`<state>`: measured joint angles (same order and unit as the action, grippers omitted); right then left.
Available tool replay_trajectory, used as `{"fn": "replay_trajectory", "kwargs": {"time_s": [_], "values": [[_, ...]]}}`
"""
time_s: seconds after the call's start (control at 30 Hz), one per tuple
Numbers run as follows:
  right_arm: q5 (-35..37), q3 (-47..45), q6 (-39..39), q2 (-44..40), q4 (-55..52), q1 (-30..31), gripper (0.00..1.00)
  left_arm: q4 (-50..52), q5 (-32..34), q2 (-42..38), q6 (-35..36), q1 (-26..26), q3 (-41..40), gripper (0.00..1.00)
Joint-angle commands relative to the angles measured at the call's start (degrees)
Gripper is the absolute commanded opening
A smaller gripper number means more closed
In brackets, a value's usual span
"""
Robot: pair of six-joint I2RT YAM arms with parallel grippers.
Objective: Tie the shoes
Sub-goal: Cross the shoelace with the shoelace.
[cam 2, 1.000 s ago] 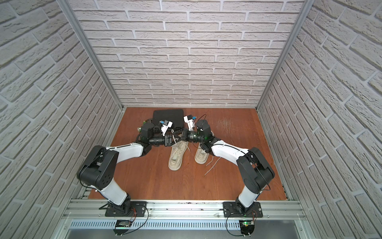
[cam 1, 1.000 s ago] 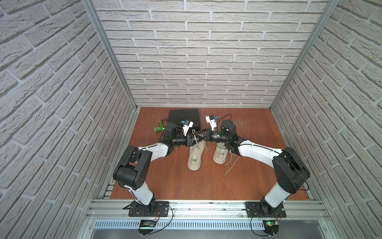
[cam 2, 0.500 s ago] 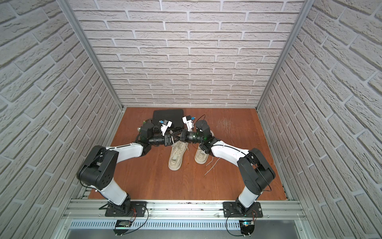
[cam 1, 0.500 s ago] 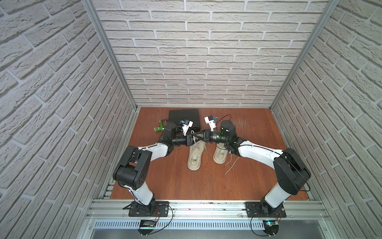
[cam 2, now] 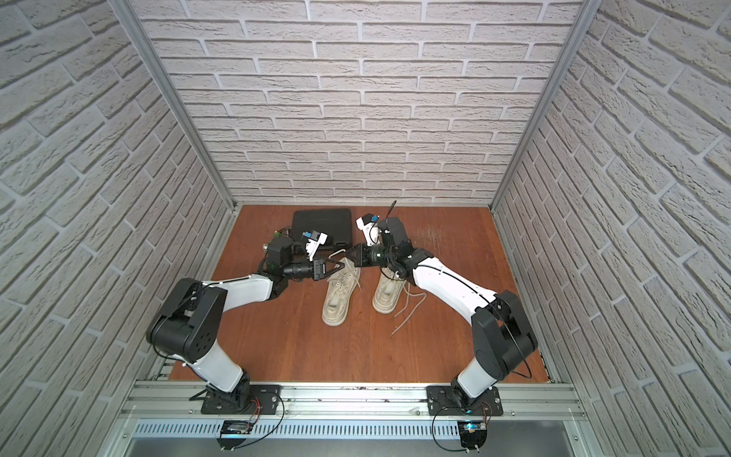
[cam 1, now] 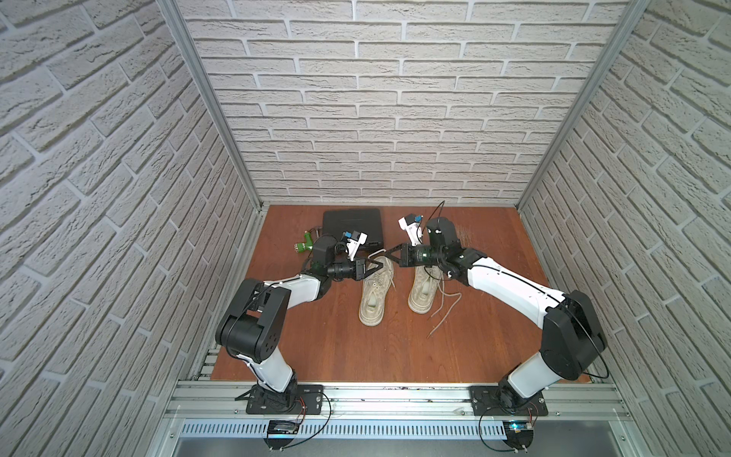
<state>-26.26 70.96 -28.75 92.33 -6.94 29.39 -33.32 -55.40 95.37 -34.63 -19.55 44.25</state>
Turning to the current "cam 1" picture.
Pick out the beige sneaker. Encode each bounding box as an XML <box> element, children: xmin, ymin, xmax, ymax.
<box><xmin>407</xmin><ymin>267</ymin><xmax>463</xmax><ymax>338</ymax></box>
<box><xmin>359</xmin><ymin>249</ymin><xmax>394</xmax><ymax>327</ymax></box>

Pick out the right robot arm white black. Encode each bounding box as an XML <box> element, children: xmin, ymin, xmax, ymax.
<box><xmin>386</xmin><ymin>213</ymin><xmax>607</xmax><ymax>411</ymax></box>

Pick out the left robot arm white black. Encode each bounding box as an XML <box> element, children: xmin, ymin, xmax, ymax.
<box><xmin>215</xmin><ymin>232</ymin><xmax>383</xmax><ymax>412</ymax></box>

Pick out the black plastic tool case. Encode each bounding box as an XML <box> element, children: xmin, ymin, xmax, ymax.
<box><xmin>323</xmin><ymin>208</ymin><xmax>384</xmax><ymax>253</ymax></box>

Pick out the left controller board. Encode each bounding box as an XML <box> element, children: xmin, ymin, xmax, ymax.
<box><xmin>264</xmin><ymin>420</ymin><xmax>300</xmax><ymax>451</ymax></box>

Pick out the controller board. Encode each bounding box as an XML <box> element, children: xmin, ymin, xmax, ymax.
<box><xmin>264</xmin><ymin>420</ymin><xmax>300</xmax><ymax>451</ymax></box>
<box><xmin>503</xmin><ymin>421</ymin><xmax>534</xmax><ymax>452</ymax></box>

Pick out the right controller board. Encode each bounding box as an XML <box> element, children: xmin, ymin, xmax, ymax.
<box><xmin>503</xmin><ymin>421</ymin><xmax>534</xmax><ymax>452</ymax></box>

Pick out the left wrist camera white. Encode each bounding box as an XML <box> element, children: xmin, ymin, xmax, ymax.
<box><xmin>343</xmin><ymin>230</ymin><xmax>367</xmax><ymax>261</ymax></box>

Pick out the green handled tool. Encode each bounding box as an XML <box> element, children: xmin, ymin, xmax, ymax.
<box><xmin>294</xmin><ymin>228</ymin><xmax>320</xmax><ymax>253</ymax></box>

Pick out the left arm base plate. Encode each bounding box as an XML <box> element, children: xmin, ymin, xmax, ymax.
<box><xmin>246</xmin><ymin>384</ymin><xmax>324</xmax><ymax>415</ymax></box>

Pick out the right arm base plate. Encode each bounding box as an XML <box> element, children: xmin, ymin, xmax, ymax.
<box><xmin>468</xmin><ymin>385</ymin><xmax>548</xmax><ymax>418</ymax></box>

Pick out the aluminium front rail frame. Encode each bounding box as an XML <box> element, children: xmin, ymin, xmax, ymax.
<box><xmin>147</xmin><ymin>381</ymin><xmax>650</xmax><ymax>456</ymax></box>

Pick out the left corner aluminium post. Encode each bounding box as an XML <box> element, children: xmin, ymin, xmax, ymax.
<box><xmin>158</xmin><ymin>0</ymin><xmax>264</xmax><ymax>213</ymax></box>

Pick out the corner aluminium post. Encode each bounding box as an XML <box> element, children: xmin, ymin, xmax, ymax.
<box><xmin>515</xmin><ymin>0</ymin><xmax>650</xmax><ymax>213</ymax></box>
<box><xmin>158</xmin><ymin>0</ymin><xmax>264</xmax><ymax>213</ymax></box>

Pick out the right corner aluminium post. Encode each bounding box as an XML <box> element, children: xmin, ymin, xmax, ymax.
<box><xmin>515</xmin><ymin>0</ymin><xmax>650</xmax><ymax>213</ymax></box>

